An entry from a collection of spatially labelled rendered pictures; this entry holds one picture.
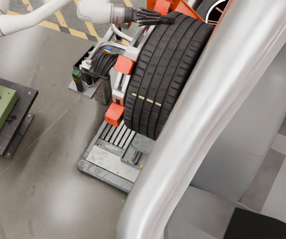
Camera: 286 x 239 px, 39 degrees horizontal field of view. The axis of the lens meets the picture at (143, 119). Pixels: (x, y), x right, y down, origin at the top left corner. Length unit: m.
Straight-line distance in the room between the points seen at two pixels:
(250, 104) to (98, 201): 1.48
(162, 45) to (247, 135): 0.57
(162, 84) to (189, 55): 0.17
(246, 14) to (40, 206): 2.01
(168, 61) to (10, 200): 1.56
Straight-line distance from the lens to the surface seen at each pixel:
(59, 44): 3.37
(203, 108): 1.07
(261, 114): 1.58
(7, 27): 2.03
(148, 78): 1.81
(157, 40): 1.85
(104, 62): 1.95
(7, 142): 2.68
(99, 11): 1.85
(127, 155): 2.68
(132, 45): 1.90
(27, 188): 2.86
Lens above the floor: 2.65
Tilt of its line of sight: 64 degrees down
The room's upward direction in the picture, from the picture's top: 1 degrees clockwise
